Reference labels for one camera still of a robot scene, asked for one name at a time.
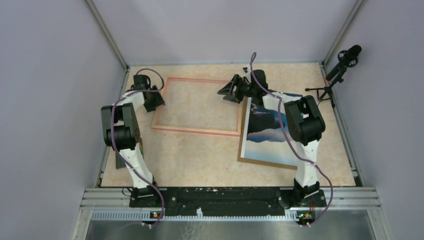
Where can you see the grey building baseplate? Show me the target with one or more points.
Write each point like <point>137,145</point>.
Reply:
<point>119,163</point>

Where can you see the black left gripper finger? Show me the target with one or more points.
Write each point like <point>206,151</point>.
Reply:
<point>150,106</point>
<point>158,101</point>

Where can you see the black microphone tripod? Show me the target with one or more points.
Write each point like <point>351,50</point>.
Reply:
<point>326,93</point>

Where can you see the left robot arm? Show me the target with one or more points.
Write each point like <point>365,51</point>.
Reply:
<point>122,133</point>

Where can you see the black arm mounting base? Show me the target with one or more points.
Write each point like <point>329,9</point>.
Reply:
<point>225,201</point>

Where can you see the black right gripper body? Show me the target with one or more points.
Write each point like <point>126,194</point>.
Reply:
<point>242,89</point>

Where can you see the black microphone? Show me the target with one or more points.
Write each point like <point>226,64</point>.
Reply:
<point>346,59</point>

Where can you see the pink wooden picture frame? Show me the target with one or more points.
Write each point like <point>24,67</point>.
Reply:
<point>198,132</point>

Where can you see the aluminium rail front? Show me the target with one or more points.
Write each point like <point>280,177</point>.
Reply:
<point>344,198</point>

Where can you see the colourful toy bricks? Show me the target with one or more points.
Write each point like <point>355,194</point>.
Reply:
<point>140,146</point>

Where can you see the landscape photo print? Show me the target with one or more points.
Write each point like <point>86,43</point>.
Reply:
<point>265,139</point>

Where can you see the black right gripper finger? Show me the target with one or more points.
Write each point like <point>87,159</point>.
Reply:
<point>232,98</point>
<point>228,89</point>

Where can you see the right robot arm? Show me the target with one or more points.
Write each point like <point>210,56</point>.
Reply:
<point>304,123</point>

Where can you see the white cable duct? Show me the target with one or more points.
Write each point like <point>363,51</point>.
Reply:
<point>151,216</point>

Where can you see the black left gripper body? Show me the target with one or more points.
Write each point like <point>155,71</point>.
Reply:
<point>150,93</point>

